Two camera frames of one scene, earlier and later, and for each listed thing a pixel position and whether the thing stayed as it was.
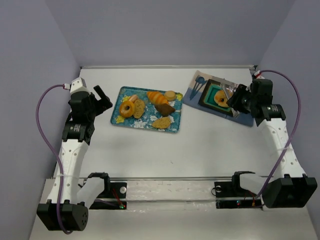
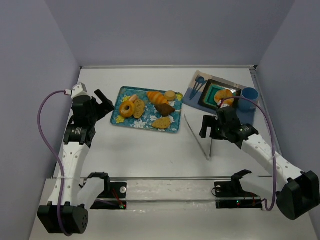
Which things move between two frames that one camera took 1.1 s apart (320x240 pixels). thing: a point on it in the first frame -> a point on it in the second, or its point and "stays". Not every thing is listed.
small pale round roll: [133, 98] stays
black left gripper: [97, 101] stays
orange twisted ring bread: [221, 98] stays
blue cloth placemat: [195, 91] stays
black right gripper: [241, 97] -> [213, 127]
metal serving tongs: [229, 88] -> [207, 157]
